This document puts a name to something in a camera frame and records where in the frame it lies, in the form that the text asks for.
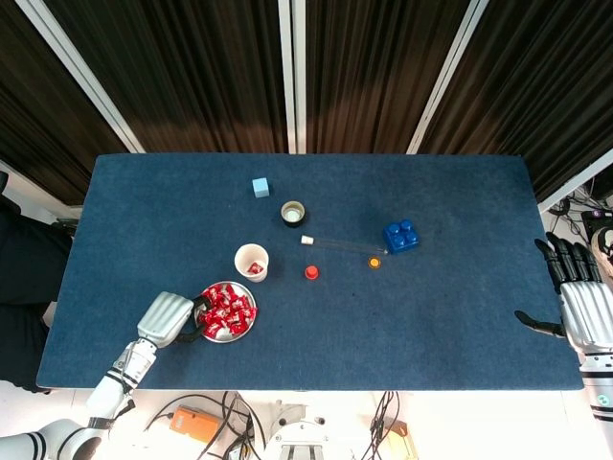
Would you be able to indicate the orange box device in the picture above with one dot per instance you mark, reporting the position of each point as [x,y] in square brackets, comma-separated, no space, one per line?
[194,424]

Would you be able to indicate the blue building block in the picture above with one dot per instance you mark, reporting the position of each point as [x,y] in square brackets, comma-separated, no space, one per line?
[400,237]

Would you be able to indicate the glass test tube white stopper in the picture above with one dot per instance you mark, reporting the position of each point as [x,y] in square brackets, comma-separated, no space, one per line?
[306,239]

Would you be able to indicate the black device purple dot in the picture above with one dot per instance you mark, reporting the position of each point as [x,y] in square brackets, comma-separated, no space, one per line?
[596,218]

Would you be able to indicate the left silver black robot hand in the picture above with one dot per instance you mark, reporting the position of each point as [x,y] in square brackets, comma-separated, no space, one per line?
[165,316]

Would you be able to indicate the white sneaker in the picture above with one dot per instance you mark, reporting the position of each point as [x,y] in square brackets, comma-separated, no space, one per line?
[602,244]

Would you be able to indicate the dark brown curtain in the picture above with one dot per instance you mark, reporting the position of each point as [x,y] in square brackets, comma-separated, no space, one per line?
[536,86]
[191,72]
[38,105]
[373,72]

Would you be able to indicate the white paper cup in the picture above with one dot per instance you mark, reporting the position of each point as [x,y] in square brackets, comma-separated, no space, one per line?
[244,254]

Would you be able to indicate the silver metal plate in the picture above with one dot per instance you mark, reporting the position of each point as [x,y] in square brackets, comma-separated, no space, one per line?
[230,337]

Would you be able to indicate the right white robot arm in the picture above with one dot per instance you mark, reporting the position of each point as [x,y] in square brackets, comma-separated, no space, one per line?
[598,383]

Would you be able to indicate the white frame post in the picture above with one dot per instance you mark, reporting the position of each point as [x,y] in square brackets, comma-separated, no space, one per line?
[574,182]
[82,76]
[286,72]
[446,76]
[301,72]

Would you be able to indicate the black cup brown inside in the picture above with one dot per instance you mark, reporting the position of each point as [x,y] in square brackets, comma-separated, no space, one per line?
[293,214]

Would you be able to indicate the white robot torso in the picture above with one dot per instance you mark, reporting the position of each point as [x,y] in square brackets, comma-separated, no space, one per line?
[297,441]

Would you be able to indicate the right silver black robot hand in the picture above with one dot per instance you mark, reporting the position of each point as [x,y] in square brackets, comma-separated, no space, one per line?
[586,311]

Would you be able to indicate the light blue cube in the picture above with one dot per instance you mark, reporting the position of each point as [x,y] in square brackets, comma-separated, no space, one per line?
[260,188]

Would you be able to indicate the tan orange box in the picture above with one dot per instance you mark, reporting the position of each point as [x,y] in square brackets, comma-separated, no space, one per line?
[400,433]

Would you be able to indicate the blue felt table cover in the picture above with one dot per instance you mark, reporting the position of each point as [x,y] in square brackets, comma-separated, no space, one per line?
[383,326]

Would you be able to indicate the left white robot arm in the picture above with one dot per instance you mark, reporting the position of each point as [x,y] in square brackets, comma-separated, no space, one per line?
[107,393]

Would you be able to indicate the orange round disc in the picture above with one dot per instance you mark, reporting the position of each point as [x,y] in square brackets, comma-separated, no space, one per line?
[374,262]

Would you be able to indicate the red bottle cap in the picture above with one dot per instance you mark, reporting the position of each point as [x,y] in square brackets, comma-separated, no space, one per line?
[312,273]

